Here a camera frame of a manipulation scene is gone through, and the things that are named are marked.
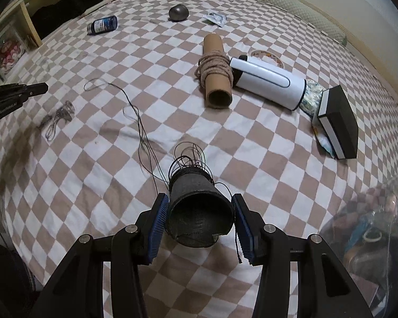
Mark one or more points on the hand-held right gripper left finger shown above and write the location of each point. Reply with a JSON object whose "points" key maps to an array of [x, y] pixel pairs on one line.
{"points": [[157, 228]]}

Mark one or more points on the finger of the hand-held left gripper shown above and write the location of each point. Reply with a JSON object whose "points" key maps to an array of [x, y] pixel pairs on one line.
{"points": [[33, 89]]}

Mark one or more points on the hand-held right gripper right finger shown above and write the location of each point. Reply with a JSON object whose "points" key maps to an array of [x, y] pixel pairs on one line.
{"points": [[243, 232]]}

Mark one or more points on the dark grey thread spool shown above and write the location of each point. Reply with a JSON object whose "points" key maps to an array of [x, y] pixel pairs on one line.
{"points": [[192, 192]]}

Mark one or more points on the clear plastic container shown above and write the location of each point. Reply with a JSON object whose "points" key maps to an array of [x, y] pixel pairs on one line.
{"points": [[368, 205]]}

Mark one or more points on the pink floral item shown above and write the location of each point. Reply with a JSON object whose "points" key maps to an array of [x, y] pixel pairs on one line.
{"points": [[10, 54]]}

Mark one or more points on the checkered bed sheet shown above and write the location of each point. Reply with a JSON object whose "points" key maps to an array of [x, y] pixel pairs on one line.
{"points": [[102, 172]]}

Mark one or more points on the black clothing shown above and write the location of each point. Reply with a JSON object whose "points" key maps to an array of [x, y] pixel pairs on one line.
{"points": [[69, 3]]}

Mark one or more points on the small blue bottle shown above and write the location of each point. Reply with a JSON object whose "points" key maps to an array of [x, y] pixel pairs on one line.
{"points": [[102, 25]]}

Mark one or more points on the black box with white band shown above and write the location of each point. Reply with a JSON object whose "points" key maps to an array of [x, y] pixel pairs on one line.
{"points": [[341, 119]]}

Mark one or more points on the floral printed packet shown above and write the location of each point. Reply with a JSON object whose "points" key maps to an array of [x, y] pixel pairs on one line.
{"points": [[313, 94]]}

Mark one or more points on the white cylindrical appliance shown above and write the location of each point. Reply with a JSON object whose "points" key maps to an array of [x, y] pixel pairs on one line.
{"points": [[268, 79]]}

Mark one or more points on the grey egg-shaped item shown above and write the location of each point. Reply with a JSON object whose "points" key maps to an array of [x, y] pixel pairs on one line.
{"points": [[178, 13]]}

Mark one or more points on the round patterned coaster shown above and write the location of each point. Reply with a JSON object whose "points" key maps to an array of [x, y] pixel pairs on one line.
{"points": [[268, 57]]}

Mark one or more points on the clear plastic wrapper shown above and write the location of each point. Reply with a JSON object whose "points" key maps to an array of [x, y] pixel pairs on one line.
{"points": [[215, 18]]}

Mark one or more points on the green dotted pillow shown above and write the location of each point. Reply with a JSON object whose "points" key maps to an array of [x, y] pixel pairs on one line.
{"points": [[285, 3]]}

